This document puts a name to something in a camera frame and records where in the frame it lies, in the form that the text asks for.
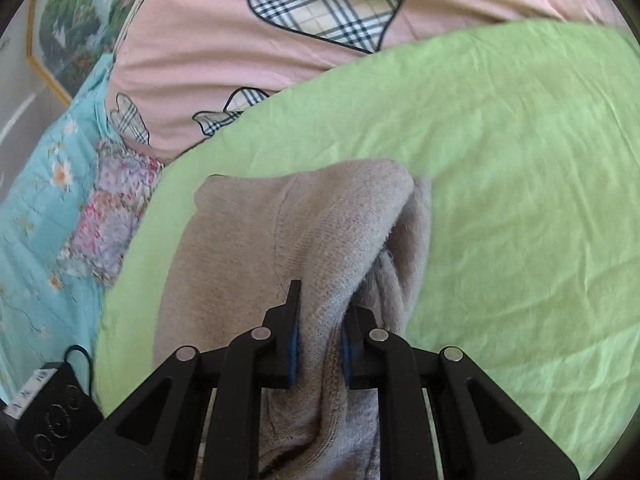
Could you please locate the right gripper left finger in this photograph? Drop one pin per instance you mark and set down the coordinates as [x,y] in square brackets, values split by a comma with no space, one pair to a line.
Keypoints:
[198,411]

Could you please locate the beige knitted sweater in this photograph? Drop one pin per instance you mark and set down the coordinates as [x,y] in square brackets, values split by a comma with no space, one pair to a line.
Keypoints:
[353,233]

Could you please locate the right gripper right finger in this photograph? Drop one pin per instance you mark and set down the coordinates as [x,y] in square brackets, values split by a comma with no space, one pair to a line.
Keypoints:
[440,415]

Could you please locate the light blue floral quilt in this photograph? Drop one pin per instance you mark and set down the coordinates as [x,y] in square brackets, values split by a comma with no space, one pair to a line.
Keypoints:
[47,306]

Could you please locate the green bed sheet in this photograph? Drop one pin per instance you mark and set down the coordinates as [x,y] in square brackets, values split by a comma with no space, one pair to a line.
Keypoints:
[529,132]

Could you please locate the purple pink floral cloth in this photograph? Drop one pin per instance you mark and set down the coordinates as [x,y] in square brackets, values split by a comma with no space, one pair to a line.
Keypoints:
[124,185]

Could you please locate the framed landscape painting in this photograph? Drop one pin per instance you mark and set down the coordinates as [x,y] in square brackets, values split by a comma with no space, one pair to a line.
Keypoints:
[65,39]

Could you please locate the pink quilt with plaid hearts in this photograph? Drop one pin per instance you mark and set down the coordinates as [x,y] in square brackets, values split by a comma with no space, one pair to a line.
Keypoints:
[184,69]

